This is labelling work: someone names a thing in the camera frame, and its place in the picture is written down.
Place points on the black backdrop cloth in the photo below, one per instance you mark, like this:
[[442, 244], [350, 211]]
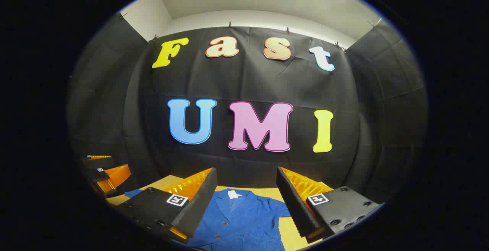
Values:
[[248, 83]]

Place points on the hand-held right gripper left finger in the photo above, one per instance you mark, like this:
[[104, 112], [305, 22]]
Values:
[[198, 201]]

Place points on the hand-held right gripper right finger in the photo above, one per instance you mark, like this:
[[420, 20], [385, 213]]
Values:
[[292, 201]]

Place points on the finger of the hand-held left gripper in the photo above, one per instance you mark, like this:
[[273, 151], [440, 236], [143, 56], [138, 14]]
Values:
[[97, 163], [114, 178]]

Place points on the row of small backdrop clips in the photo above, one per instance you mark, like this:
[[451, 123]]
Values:
[[229, 25]]

